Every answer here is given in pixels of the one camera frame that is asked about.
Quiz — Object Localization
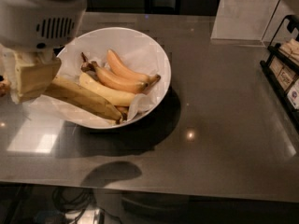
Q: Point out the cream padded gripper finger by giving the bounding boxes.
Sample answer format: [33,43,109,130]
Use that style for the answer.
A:
[11,51,62,104]

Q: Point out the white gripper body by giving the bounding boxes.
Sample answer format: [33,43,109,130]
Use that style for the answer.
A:
[0,0,87,52]

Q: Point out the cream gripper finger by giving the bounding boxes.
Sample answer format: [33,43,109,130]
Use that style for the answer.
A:
[0,46,10,97]

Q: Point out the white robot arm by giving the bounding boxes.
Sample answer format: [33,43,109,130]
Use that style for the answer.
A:
[0,0,87,104]

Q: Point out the orange banana top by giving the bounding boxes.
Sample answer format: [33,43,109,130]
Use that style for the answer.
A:
[90,62,149,93]

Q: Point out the orange banana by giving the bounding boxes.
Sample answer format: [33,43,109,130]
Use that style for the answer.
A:
[107,49,161,85]
[90,62,149,93]

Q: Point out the orange banana back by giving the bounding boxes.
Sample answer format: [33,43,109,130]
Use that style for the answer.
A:
[107,49,161,85]

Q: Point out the white bowl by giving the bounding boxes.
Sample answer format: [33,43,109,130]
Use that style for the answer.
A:
[59,27,171,126]

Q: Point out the white paper liner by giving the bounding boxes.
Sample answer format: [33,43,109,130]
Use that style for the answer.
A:
[28,28,171,130]

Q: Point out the black cables under table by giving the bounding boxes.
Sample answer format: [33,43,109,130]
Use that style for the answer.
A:
[50,186,96,224]

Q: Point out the black wire condiment rack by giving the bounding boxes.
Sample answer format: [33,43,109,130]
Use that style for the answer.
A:
[260,15,299,131]

